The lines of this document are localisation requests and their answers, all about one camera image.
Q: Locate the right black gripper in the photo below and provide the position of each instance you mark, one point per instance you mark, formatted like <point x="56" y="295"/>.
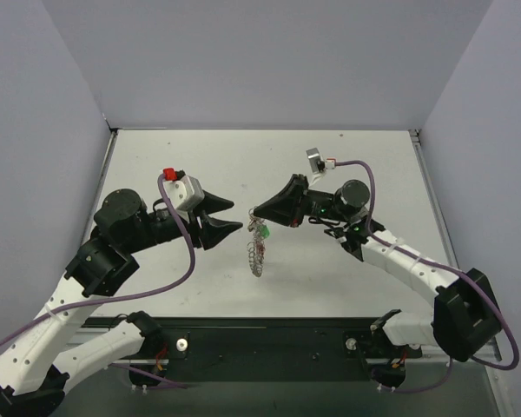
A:
<point x="302" y="204"/>

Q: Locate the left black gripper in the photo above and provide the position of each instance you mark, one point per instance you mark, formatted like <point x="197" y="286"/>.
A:
<point x="200" y="230"/>

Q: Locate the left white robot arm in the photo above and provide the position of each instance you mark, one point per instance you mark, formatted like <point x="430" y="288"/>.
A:
<point x="37" y="370"/>

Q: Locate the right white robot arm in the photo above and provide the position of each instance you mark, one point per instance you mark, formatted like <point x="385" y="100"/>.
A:
<point x="461" y="321"/>

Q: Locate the green tagged key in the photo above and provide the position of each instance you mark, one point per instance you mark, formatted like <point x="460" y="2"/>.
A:
<point x="264" y="232"/>

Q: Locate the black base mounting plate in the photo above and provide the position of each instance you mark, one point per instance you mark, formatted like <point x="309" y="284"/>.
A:
<point x="270" y="350"/>

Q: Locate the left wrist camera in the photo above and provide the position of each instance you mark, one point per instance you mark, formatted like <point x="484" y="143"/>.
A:
<point x="184" y="191"/>

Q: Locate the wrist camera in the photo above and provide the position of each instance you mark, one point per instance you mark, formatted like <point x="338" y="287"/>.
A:
<point x="184" y="191"/>
<point x="319" y="165"/>

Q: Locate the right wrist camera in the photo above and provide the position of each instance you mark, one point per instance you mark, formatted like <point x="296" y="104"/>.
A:
<point x="319" y="165"/>

